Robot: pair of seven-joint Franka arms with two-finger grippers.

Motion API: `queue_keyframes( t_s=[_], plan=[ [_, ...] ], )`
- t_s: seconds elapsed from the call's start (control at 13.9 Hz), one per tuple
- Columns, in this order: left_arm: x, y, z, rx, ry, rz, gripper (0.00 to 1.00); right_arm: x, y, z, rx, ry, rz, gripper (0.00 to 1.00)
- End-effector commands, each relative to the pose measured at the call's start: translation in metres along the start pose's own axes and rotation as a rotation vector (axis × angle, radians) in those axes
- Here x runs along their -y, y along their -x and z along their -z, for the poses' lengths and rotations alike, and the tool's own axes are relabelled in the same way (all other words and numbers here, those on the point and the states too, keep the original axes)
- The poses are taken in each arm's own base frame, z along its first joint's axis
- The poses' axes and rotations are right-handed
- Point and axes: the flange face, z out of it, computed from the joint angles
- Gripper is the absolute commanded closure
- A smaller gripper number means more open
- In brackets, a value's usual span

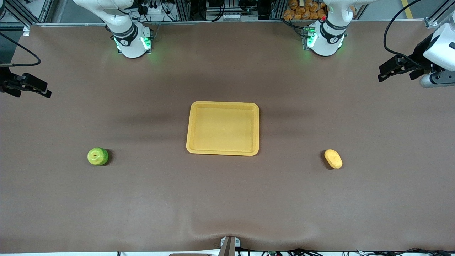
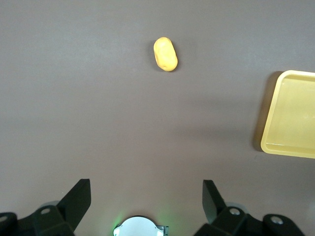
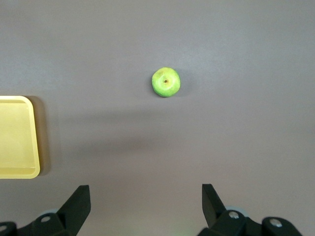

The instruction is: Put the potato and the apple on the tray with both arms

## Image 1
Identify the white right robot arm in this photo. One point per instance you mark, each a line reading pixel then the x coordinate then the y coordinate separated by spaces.
pixel 129 41

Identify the aluminium frame profile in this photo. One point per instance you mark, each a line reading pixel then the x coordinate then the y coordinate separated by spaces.
pixel 436 14
pixel 45 10

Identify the yellow plastic tray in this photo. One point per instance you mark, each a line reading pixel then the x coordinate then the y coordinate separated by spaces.
pixel 222 128

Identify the white power strip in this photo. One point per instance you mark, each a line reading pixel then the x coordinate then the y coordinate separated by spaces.
pixel 156 10

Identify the metal pole bracket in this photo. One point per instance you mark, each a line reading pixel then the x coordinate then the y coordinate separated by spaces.
pixel 229 247

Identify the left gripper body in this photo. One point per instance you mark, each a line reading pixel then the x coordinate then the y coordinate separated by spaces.
pixel 418 54

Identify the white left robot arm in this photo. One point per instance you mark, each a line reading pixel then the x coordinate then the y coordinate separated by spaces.
pixel 327 39

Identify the yellow potato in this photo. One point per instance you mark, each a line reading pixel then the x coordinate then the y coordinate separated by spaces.
pixel 333 159

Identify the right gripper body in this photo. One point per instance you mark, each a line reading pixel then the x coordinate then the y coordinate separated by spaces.
pixel 5 79

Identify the green apple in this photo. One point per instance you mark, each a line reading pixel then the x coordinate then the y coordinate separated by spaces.
pixel 97 156

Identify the pile of orange packets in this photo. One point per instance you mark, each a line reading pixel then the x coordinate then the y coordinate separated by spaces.
pixel 304 10

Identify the white terminal block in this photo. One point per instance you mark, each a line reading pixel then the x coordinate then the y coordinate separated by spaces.
pixel 234 16

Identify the brown table mat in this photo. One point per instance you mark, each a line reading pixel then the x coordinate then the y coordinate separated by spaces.
pixel 227 199

